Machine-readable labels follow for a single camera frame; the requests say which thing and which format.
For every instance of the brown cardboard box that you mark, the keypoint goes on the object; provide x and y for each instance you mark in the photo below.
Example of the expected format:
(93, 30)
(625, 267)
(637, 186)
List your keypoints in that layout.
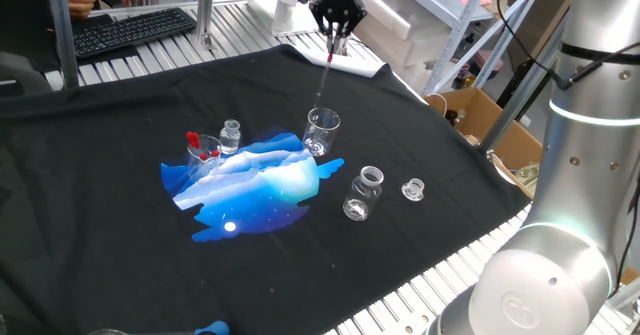
(475, 110)

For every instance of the clear glass beaker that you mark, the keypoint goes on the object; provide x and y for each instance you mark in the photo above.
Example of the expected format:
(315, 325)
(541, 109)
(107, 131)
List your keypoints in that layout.
(320, 142)

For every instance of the small clear glass vial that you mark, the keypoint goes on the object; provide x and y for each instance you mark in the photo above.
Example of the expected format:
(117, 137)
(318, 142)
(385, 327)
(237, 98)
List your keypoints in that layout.
(230, 142)

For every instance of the brown wooden board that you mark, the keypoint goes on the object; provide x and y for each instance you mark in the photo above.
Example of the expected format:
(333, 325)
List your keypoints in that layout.
(542, 15)

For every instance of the black cloth with blue print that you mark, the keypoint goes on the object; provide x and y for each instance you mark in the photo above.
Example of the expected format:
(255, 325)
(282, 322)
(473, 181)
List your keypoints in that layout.
(100, 255)

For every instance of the black computer keyboard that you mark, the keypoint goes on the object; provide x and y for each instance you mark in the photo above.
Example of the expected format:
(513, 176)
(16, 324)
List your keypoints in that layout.
(130, 30)

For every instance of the long blue bulb pipette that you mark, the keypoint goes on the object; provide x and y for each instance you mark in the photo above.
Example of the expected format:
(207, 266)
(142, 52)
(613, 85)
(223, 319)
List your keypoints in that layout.
(212, 328)

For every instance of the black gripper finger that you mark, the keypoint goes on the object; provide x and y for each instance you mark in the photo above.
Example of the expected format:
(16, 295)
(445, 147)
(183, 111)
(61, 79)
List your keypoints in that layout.
(350, 16)
(321, 11)

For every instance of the glass beaker holding droppers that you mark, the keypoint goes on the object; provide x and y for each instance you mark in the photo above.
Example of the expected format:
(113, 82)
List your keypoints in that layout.
(197, 167)

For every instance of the black rectangular panel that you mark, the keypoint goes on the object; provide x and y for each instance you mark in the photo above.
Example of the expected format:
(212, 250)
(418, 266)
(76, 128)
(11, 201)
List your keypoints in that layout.
(515, 82)

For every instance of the bare person hand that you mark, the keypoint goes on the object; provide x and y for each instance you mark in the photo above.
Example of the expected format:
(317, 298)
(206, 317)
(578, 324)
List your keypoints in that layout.
(80, 2)

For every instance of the clear wide-mouth glass bottle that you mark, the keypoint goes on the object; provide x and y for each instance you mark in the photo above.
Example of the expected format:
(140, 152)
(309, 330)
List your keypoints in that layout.
(362, 197)

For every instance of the grey metal shelf rack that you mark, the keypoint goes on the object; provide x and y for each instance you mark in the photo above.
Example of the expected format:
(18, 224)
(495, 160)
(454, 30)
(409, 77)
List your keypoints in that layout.
(457, 35)

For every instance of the glass beaker holding liquid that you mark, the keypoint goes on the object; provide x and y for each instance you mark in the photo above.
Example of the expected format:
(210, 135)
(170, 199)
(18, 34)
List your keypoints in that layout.
(107, 332)

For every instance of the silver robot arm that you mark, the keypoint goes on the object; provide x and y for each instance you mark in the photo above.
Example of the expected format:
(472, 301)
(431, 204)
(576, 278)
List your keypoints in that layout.
(575, 200)

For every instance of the white foam blocks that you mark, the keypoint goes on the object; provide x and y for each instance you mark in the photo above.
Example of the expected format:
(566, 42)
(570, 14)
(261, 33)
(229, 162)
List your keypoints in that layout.
(395, 30)

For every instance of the white plastic stand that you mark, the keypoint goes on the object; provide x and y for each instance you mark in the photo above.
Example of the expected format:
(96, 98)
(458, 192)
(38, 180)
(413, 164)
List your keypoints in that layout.
(287, 20)

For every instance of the white towel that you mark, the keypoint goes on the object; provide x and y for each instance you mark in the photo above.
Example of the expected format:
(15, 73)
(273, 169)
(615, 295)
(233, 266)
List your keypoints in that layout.
(350, 66)

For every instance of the grey chair back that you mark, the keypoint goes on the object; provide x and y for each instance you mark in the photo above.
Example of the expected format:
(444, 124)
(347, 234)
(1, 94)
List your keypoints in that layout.
(20, 75)

